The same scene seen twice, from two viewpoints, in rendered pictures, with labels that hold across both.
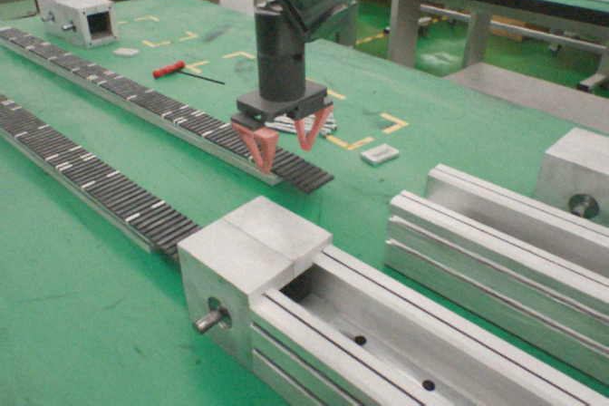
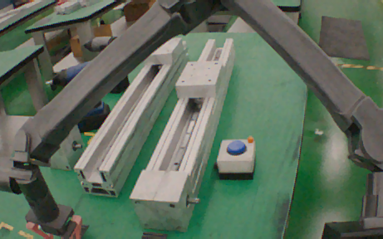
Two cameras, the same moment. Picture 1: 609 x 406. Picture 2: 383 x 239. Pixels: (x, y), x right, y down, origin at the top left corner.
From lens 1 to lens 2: 0.78 m
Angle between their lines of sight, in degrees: 92
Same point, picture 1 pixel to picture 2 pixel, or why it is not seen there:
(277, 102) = (60, 209)
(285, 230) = (149, 180)
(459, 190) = (89, 160)
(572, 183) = (69, 143)
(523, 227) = (100, 148)
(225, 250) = (171, 187)
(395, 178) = not seen: hidden behind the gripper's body
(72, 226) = not seen: outside the picture
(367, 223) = (93, 210)
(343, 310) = not seen: hidden behind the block
